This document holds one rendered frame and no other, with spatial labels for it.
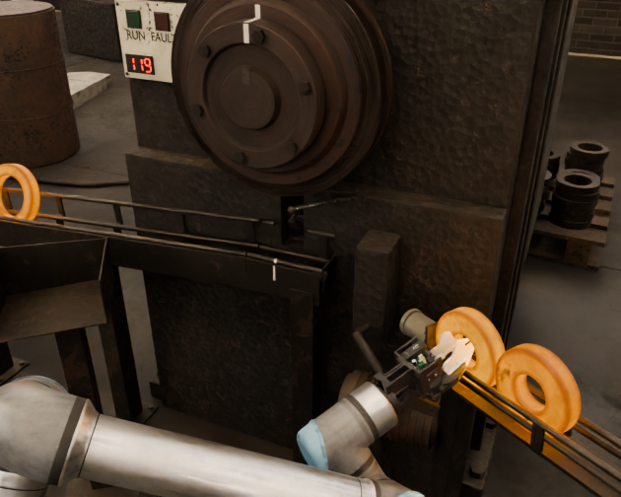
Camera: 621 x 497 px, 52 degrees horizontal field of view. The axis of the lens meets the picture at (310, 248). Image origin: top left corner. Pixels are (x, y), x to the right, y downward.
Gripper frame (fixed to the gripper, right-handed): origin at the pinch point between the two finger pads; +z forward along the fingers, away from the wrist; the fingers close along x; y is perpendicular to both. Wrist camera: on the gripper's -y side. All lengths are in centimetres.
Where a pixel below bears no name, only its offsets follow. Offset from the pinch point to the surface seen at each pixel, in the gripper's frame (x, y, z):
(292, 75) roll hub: 35, 49, -3
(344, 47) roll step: 32, 50, 8
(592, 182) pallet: 91, -86, 147
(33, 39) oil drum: 330, 7, -15
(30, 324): 69, 10, -69
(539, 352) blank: -15.0, 8.4, 2.6
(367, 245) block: 29.5, 9.1, 0.0
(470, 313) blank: 0.8, 6.8, 2.2
